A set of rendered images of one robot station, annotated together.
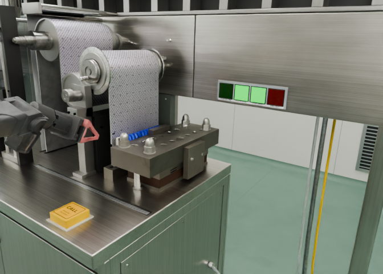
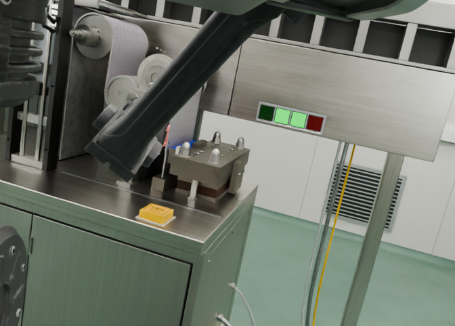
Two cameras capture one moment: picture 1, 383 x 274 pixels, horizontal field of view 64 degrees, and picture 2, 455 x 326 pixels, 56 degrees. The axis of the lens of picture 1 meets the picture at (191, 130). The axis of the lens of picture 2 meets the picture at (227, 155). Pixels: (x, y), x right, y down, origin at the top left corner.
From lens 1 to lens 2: 0.64 m
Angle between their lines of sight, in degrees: 20
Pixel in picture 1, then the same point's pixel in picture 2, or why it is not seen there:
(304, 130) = (271, 167)
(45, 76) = (74, 74)
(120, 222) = (203, 221)
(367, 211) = (373, 230)
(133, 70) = not seen: hidden behind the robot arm
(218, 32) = (265, 56)
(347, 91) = (374, 124)
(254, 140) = not seen: hidden behind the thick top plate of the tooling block
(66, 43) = (117, 43)
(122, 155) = (187, 163)
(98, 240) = (198, 232)
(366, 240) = (369, 256)
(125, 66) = not seen: hidden behind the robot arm
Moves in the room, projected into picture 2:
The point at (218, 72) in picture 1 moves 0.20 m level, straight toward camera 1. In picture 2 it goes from (260, 94) to (277, 101)
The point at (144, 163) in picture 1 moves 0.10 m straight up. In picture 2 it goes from (213, 171) to (219, 139)
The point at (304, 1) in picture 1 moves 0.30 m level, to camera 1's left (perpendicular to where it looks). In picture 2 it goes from (343, 44) to (268, 27)
